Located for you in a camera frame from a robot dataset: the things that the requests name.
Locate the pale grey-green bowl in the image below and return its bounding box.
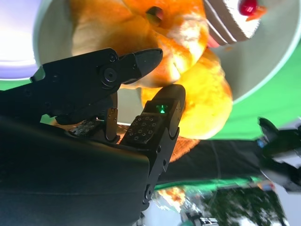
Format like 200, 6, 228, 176
32, 0, 301, 125

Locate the chocolate pink layered cake slice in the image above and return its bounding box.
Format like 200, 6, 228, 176
203, 0, 268, 49

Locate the lavender plate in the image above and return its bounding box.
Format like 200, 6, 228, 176
0, 0, 48, 81

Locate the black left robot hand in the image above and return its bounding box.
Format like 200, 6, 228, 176
257, 117, 301, 192

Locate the clear bag of yellow snacks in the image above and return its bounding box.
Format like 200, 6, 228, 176
157, 187, 189, 211

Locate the black cloth backdrop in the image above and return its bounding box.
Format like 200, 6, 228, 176
162, 138, 266, 186

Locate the orange wicker basket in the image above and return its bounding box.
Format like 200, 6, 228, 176
168, 136, 200, 163

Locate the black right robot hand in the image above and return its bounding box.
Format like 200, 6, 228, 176
0, 48, 186, 226

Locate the orange white twisted bread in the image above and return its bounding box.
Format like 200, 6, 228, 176
70, 0, 222, 91

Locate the round orange bun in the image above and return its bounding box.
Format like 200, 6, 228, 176
140, 48, 234, 141

